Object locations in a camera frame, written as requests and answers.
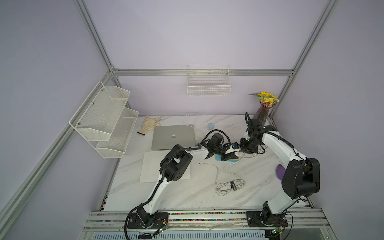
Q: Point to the white work glove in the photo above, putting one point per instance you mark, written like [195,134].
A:
[148,125]

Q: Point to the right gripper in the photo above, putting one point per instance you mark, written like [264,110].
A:
[242,145]

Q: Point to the grey laptop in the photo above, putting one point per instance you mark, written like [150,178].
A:
[166,137]

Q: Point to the white wire wall basket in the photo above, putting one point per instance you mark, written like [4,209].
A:
[208,81]

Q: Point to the upper white mesh shelf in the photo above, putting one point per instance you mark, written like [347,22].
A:
[96,119]

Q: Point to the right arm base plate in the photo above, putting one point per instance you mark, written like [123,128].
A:
[258,219]

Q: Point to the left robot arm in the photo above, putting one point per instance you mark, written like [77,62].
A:
[176,162]

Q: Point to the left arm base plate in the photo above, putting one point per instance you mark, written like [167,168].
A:
[155,221]

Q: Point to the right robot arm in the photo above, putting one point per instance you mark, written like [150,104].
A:
[301,177]

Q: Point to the light blue charger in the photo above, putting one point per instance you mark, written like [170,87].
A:
[210,126]

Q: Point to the yellow flower bouquet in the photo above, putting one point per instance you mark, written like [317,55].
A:
[266,99]

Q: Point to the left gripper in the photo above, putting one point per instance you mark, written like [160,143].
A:
[229,156]

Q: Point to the dark glass vase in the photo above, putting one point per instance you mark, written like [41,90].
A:
[262,114]

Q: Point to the lower white mesh shelf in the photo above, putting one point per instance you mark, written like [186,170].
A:
[117,145]

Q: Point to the teal power strip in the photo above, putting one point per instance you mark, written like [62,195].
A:
[227,158]

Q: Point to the white mesh shelf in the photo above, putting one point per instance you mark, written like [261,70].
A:
[96,119]
[117,145]

